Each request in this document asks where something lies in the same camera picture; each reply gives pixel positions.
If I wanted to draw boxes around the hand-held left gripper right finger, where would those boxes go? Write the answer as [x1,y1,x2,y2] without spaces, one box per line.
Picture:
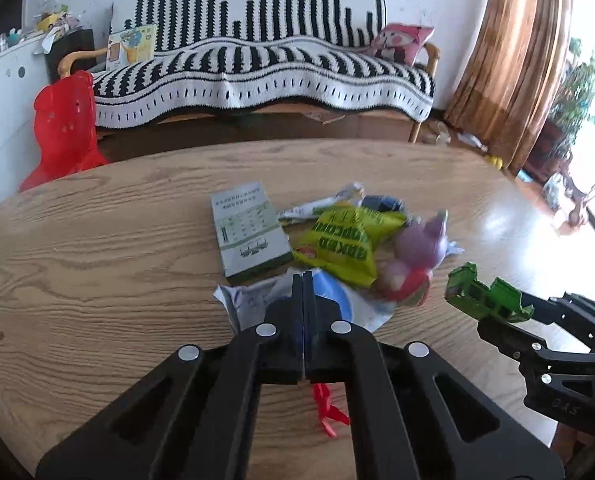
[302,270,565,480]

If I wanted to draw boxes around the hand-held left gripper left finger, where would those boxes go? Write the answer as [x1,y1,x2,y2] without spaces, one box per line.
[35,272,305,480]

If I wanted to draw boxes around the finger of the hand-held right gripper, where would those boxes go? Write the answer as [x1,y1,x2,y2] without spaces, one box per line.
[520,290,595,342]
[476,319,595,376]

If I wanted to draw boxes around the white blue wrapper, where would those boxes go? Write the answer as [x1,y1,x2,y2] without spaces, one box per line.
[214,266,394,335]

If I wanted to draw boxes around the green toy vehicle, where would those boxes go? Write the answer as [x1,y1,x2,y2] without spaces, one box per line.
[445,261,535,324]

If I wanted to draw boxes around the yellow green snack bag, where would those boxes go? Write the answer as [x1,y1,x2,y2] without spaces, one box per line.
[292,204,409,288]

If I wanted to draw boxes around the red plastic strip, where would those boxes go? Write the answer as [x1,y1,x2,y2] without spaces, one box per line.
[311,382,351,439]

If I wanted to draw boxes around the pink green toy ball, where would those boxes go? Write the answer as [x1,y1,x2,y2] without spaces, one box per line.
[376,259,432,307]

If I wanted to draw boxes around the white green paper box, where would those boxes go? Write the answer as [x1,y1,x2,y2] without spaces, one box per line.
[210,180,294,284]

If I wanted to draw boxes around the white green snack bag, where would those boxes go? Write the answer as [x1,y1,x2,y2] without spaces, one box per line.
[276,182,365,223]

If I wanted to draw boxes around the white plastic bag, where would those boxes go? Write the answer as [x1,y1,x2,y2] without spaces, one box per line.
[542,172,574,212]

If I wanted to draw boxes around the purple toy figure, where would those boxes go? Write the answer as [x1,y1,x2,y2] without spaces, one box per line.
[394,210,452,270]

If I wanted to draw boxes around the dark blue wrapper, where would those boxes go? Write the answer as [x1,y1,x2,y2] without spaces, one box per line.
[361,195,404,214]

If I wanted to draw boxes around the dark red plant stand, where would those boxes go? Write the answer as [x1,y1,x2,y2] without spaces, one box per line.
[524,122,574,184]

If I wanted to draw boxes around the magazine under sofa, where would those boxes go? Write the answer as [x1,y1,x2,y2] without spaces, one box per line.
[304,111,347,125]

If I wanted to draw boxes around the potted plants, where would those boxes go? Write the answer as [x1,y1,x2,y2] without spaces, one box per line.
[547,37,595,132]

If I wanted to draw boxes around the wooden sofa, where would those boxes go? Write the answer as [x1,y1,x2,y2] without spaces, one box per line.
[56,0,443,143]

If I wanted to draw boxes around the black white striped blanket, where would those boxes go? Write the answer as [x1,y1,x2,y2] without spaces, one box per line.
[92,0,437,127]

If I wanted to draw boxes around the brown patterned curtain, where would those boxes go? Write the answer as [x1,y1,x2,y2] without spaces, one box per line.
[445,0,577,172]

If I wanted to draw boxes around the pink cartoon cushion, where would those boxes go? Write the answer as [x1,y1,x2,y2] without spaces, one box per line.
[361,22,436,67]

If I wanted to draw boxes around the red plastic chair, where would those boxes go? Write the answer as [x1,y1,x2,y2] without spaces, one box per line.
[19,70,112,192]

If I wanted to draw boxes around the children's picture book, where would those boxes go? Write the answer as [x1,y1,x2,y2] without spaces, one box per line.
[105,23,158,70]

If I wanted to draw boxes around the black box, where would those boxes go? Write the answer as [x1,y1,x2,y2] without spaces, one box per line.
[44,29,97,83]

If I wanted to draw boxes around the white cabinet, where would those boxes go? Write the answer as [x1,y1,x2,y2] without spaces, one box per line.
[0,35,54,198]

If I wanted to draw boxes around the pile of small toys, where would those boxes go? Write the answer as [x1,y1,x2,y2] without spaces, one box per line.
[0,4,86,53]

